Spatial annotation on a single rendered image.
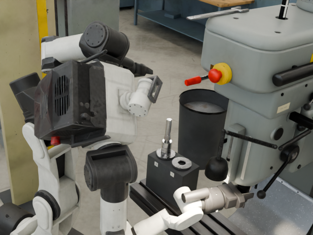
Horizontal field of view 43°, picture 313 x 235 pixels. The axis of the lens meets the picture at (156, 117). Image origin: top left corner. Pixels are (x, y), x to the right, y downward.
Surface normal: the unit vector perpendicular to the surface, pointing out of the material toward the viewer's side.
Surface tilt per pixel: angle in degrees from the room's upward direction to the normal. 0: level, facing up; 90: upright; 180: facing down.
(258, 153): 90
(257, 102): 90
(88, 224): 0
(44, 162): 90
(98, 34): 62
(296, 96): 90
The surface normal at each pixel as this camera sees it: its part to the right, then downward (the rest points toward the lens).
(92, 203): 0.07, -0.87
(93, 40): -0.43, -0.07
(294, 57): 0.62, 0.42
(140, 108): -0.28, 0.78
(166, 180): -0.70, 0.31
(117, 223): 0.27, 0.44
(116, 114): 0.74, -0.20
